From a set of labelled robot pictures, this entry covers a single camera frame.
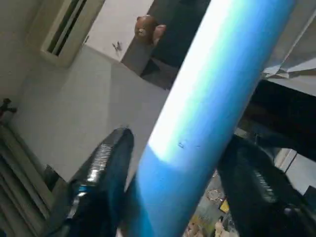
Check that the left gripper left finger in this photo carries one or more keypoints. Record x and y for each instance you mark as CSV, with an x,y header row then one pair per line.
x,y
103,192

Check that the beige wall air conditioner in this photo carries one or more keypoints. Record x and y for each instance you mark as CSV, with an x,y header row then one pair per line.
x,y
51,44

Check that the white plastic table leg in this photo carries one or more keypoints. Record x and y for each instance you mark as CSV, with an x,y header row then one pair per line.
x,y
209,98

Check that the small dark wall fixture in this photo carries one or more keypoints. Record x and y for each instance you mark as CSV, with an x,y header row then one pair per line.
x,y
7,106

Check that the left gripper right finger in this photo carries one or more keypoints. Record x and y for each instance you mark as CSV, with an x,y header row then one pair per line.
x,y
259,197

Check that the grey pleated curtain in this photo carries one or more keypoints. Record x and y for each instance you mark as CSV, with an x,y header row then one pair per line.
x,y
14,185

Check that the brown bear toy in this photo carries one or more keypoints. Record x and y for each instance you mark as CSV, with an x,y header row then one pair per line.
x,y
144,27

